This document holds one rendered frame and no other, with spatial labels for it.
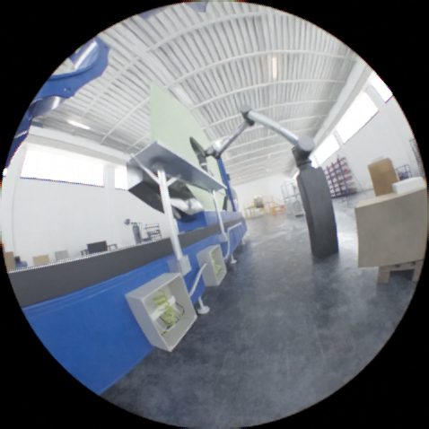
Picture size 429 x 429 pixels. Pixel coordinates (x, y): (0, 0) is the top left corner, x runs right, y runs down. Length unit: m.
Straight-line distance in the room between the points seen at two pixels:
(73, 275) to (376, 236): 1.54
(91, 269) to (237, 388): 0.79
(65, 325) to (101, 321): 0.16
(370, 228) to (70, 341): 1.54
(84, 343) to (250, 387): 0.67
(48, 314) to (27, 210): 8.31
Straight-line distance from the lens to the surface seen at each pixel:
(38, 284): 0.60
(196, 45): 7.96
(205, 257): 1.16
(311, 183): 1.72
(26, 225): 8.66
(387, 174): 1.74
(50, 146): 9.57
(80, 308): 0.61
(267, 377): 0.79
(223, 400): 0.77
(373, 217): 1.09
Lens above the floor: 0.73
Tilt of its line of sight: 4 degrees up
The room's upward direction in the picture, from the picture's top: 14 degrees counter-clockwise
